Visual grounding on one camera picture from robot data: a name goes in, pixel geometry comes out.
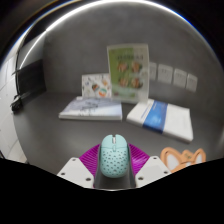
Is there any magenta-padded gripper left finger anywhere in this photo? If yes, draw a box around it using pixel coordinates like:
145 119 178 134
57 143 102 190

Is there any white book with blue stripe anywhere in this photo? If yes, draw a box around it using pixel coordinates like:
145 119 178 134
125 98 195 144

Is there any grey-covered flat book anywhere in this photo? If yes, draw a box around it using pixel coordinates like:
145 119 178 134
58 96 124 122

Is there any green standing leaflet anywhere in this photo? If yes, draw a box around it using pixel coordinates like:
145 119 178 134
106 43 150 104

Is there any black monitor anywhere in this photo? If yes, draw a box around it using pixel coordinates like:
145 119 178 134
10 59 47 113

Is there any orange cat-shaped mouse pad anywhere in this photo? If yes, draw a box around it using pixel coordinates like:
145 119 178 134
160 147 207 173

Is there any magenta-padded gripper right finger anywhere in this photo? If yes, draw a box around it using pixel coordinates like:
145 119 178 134
127 143 172 189

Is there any mint green perforated computer mouse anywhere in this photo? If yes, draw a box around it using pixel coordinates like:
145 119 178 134
99 134 130 179

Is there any white wall socket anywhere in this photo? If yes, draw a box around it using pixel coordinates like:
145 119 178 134
157 63 174 84
172 68 188 89
148 62 158 81
185 73 199 93

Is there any small white colourful-print card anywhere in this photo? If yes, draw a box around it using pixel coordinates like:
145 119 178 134
81 73 113 99

